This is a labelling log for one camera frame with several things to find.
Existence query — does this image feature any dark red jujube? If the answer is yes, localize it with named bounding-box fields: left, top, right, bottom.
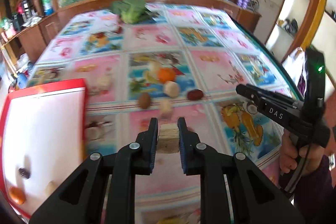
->
left=187, top=89, right=204, bottom=101

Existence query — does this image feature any brown round fruit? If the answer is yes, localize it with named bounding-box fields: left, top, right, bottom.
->
left=138, top=93, right=151, bottom=109

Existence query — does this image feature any orange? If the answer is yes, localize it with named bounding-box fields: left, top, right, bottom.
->
left=9, top=186, right=26, bottom=205
left=157, top=68, right=176, bottom=84

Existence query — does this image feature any pale cut fruit piece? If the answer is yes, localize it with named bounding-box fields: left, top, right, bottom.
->
left=96, top=75, right=113, bottom=91

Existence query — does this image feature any right hand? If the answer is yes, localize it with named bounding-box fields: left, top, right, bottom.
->
left=278, top=129, right=336, bottom=177

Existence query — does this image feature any floral plastic tablecloth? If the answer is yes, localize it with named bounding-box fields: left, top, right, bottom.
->
left=30, top=11, right=303, bottom=223

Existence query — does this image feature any red box lid tray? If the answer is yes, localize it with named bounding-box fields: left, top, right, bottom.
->
left=1, top=79, right=87, bottom=218

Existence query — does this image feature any green leafy vegetable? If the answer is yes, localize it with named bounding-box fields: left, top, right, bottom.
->
left=110, top=0, right=157, bottom=24

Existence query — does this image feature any wooden sideboard counter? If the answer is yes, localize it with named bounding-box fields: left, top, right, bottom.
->
left=1, top=12, right=69, bottom=66

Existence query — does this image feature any green cap water bottle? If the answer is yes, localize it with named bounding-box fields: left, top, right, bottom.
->
left=42, top=0, right=54, bottom=16

